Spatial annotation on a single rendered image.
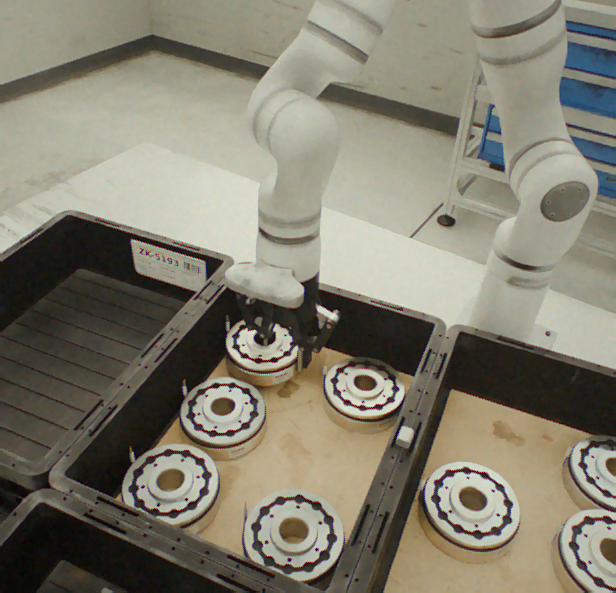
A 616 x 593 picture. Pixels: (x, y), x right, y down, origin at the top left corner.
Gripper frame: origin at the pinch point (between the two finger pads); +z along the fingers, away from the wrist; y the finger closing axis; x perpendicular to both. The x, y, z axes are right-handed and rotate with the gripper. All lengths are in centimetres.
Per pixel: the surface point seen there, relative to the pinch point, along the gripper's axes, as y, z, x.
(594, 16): -23, -5, -178
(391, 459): -18.5, -5.5, 14.3
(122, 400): 9.9, -5.6, 19.8
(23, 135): 225, 85, -163
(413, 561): -23.2, 4.5, 17.7
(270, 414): -1.2, 4.4, 6.9
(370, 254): 4, 17, -50
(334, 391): -7.8, 1.5, 2.2
